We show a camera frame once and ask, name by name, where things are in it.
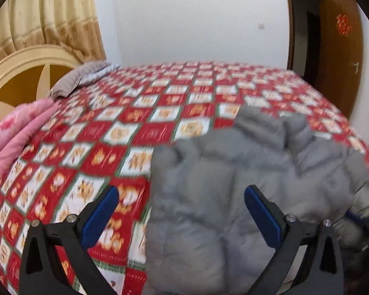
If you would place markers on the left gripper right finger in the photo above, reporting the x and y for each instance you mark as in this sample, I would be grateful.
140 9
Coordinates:
321 269

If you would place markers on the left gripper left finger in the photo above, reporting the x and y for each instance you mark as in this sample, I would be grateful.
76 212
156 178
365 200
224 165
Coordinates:
41 270

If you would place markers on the grey puffer jacket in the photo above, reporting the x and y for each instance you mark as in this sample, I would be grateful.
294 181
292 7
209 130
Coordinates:
200 237

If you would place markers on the red patterned bed sheet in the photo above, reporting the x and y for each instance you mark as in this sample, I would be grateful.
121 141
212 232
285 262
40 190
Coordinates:
105 133

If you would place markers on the pink folded quilt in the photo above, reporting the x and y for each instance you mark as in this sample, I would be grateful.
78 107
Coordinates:
18 127

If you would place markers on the striped grey pillow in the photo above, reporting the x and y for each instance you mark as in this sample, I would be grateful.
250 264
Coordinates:
81 76

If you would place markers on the brown wooden door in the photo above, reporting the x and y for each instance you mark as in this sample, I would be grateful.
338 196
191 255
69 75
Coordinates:
336 79

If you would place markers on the cream wooden headboard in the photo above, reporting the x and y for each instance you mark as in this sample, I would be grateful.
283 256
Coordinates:
29 74

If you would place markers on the red double happiness sticker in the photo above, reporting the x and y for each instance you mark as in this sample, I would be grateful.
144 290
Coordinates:
343 26

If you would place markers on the beige gold curtain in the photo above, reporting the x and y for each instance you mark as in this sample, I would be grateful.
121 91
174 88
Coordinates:
71 24

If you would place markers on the metal door handle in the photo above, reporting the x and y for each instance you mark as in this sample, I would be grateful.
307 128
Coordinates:
356 66

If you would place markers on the white wall switch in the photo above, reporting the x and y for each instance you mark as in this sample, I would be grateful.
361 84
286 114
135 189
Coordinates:
261 26

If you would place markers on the dark door frame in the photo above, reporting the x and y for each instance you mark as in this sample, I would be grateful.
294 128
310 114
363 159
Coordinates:
306 38

